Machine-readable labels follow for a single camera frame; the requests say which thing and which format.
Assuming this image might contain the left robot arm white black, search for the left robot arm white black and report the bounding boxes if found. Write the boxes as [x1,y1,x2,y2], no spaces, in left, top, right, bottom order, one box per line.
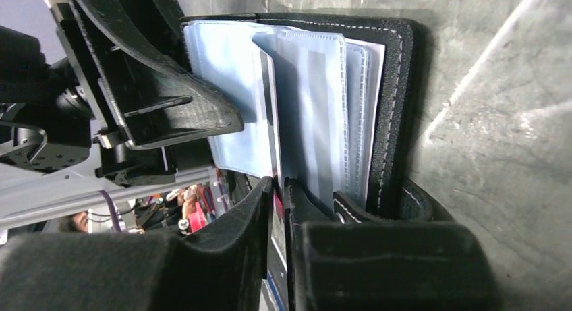
[1,0,244,229]

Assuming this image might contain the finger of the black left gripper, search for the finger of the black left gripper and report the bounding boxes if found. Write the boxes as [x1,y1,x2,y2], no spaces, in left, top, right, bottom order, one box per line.
[119,0,190,71]

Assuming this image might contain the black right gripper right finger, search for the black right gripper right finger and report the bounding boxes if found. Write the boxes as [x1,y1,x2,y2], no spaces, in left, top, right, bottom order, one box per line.
[283,179,502,310]

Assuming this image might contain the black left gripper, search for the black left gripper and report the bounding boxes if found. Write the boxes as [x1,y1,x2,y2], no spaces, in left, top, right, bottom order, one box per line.
[52,0,244,188]

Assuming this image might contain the white magnetic stripe card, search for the white magnetic stripe card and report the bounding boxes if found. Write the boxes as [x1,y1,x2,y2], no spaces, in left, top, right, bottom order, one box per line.
[254,46,283,188]

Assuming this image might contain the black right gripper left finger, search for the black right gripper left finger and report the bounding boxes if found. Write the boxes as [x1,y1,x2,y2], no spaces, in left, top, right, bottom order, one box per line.
[1,177,273,310]

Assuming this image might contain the black card holder wallet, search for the black card holder wallet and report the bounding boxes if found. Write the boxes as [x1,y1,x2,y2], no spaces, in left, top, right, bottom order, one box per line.
[183,13,433,221]

